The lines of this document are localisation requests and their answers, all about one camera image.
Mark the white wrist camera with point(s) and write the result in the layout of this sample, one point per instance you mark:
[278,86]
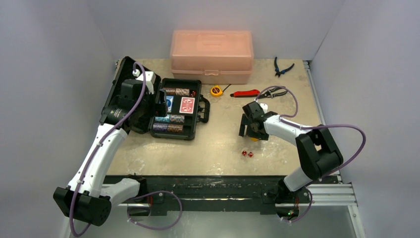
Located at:
[264,106]
[147,77]

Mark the yellow tape measure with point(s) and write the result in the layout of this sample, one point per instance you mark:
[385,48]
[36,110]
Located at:
[217,91]

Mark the light blue chip stack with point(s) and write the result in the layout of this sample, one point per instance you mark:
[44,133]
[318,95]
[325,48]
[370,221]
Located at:
[163,119]

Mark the pink plastic toolbox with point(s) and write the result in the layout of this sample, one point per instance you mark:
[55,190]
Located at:
[212,56]

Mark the blue playing card deck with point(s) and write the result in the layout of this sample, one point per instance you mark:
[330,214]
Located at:
[171,98]

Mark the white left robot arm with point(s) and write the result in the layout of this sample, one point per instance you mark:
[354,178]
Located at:
[84,199]

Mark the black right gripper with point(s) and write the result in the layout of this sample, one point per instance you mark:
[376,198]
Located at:
[247,125]

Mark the purple chip stack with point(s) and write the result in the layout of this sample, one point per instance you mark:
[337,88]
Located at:
[160,127]

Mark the blue tan chip stack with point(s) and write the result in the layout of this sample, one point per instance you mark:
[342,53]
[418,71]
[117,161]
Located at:
[177,118]

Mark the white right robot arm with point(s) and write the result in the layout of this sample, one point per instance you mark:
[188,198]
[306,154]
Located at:
[317,151]

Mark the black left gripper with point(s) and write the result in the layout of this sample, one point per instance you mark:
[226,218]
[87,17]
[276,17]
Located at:
[159,109]

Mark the black poker set case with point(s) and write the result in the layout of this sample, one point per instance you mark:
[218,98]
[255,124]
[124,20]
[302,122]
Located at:
[126,91]

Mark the brown black chip stack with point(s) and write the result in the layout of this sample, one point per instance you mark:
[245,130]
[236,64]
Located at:
[175,128]

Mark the brown chip stack in case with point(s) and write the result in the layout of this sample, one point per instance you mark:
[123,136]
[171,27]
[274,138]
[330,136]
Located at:
[177,91]

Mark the red playing card deck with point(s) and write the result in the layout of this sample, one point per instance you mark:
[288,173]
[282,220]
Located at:
[187,105]

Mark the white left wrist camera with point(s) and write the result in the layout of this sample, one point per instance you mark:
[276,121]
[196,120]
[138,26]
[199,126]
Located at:
[147,77]

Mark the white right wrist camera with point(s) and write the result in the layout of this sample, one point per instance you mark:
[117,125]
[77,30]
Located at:
[264,106]

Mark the black table front rail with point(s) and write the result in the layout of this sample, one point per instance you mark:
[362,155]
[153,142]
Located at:
[217,194]

